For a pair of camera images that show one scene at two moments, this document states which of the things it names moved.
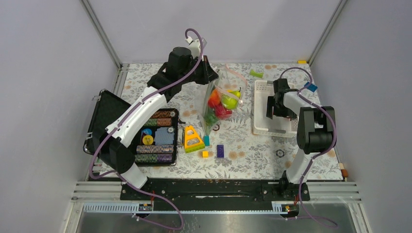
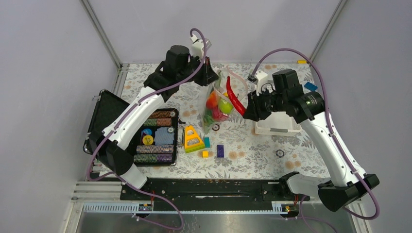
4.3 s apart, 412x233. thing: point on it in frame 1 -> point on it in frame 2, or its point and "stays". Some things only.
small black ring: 218,129 stays
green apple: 230,103 -> 225,107
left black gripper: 209,74 stays
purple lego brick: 220,151 stays
